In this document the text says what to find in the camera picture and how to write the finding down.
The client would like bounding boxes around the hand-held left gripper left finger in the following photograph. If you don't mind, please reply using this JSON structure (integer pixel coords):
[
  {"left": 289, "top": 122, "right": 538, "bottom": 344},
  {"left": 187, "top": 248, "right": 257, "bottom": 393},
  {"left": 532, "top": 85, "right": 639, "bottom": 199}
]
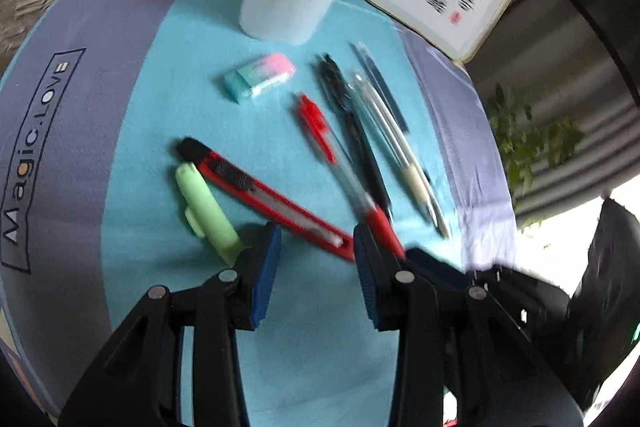
[{"left": 57, "top": 222, "right": 283, "bottom": 427}]

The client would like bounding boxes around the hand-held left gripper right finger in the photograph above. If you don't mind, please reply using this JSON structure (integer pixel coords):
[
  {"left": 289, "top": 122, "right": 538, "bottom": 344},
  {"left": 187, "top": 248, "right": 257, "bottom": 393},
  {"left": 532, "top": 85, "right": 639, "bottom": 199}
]
[{"left": 352, "top": 223, "right": 586, "bottom": 427}]

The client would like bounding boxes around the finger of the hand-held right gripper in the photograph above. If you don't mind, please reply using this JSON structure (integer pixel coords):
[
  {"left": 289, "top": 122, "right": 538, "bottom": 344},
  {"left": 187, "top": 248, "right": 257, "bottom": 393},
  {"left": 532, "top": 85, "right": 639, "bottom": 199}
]
[{"left": 406, "top": 248, "right": 471, "bottom": 293}]

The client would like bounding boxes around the white pen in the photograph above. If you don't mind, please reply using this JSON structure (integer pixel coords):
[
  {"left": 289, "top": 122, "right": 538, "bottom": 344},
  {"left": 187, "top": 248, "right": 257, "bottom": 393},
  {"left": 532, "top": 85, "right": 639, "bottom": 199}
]
[{"left": 370, "top": 87, "right": 452, "bottom": 240}]

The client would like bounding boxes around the clear pen with beige grip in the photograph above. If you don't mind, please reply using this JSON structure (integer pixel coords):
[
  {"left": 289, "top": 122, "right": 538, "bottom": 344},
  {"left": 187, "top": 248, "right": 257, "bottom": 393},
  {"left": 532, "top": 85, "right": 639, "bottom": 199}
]
[{"left": 350, "top": 69, "right": 437, "bottom": 224}]

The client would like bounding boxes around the red utility knife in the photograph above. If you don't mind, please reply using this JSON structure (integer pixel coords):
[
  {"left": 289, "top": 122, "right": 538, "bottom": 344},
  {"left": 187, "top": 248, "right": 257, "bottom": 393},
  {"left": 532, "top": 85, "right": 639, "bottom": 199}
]
[{"left": 176, "top": 137, "right": 357, "bottom": 263}]

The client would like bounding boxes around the green highlighter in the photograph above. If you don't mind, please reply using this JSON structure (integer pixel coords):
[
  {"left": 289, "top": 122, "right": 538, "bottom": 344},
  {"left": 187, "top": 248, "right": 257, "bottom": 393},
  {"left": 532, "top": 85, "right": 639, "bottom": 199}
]
[{"left": 175, "top": 162, "right": 246, "bottom": 265}]

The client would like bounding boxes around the black pen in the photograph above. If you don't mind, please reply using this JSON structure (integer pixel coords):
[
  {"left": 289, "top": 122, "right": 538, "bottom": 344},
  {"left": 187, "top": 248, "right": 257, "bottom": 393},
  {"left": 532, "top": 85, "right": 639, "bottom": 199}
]
[{"left": 317, "top": 53, "right": 393, "bottom": 218}]

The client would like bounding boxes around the red capped clear pen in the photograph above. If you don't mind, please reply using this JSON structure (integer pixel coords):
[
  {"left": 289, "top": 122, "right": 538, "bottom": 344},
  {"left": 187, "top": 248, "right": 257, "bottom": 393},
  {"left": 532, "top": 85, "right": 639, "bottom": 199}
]
[{"left": 294, "top": 92, "right": 406, "bottom": 258}]

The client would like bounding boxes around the dark cloth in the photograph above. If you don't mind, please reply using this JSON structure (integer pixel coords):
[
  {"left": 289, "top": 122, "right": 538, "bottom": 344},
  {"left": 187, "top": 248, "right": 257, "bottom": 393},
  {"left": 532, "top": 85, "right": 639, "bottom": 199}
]
[{"left": 570, "top": 196, "right": 640, "bottom": 323}]

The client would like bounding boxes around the green potted plant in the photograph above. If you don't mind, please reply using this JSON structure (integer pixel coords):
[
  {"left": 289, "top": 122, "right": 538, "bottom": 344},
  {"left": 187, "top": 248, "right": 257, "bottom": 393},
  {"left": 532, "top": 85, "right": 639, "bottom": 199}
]
[{"left": 487, "top": 82, "right": 586, "bottom": 233}]

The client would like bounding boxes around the pink and teal eraser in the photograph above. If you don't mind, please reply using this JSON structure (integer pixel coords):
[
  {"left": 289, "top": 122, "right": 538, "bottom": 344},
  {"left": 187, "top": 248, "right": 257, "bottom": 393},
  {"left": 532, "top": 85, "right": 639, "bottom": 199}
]
[{"left": 222, "top": 53, "right": 296, "bottom": 102}]

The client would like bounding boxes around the blue and grey printed tablecloth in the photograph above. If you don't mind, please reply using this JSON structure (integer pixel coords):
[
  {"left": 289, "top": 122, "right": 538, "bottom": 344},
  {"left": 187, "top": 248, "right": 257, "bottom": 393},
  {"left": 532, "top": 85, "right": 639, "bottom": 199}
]
[{"left": 0, "top": 0, "right": 518, "bottom": 427}]

